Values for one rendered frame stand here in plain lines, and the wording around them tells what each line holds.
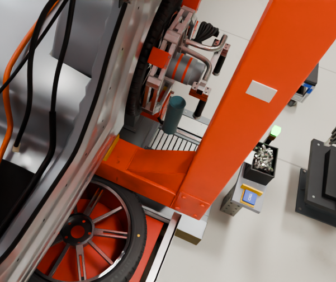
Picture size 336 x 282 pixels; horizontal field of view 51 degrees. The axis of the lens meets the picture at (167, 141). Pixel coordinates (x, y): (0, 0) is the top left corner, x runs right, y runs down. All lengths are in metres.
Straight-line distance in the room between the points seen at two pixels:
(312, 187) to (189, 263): 0.91
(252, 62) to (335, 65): 2.92
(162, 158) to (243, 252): 1.03
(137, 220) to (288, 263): 1.14
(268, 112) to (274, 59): 0.19
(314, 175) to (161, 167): 1.23
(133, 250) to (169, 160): 0.45
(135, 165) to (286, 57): 0.96
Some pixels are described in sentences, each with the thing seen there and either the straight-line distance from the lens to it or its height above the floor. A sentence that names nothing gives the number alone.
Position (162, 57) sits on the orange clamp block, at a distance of 1.49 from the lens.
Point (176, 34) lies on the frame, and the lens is 1.59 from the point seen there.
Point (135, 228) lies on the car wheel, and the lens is 1.73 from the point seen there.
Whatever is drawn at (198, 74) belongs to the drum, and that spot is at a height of 0.90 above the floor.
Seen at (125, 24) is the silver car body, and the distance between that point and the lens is 1.24.
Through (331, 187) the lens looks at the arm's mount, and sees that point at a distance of 2.44.
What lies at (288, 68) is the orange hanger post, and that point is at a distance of 0.92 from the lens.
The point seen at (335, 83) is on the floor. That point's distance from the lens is 3.63.
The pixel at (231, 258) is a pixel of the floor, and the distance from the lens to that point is 2.34.
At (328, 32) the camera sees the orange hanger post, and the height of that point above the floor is 1.70.
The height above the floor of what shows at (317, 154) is 0.30.
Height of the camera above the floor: 2.14
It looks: 56 degrees down
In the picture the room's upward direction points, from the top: 19 degrees clockwise
